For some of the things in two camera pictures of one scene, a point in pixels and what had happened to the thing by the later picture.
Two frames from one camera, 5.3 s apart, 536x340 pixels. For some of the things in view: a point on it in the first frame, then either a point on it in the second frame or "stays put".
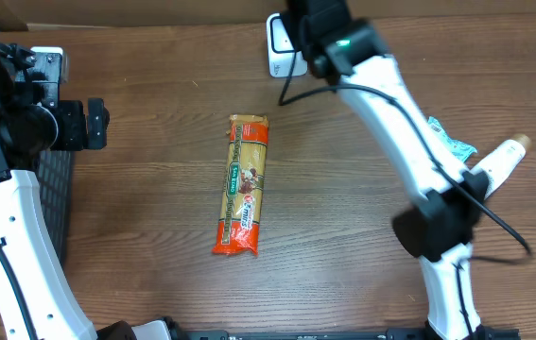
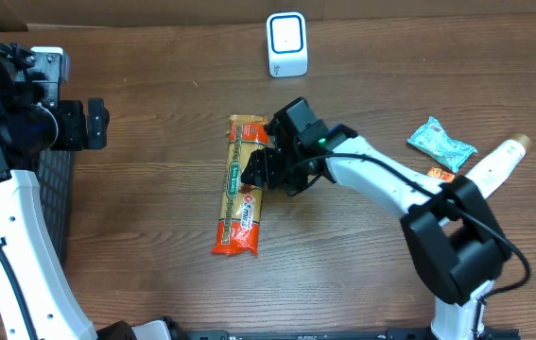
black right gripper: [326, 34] to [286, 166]
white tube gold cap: [501, 162] stays put
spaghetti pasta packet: [239, 216] stays put
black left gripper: [95, 123] stays put
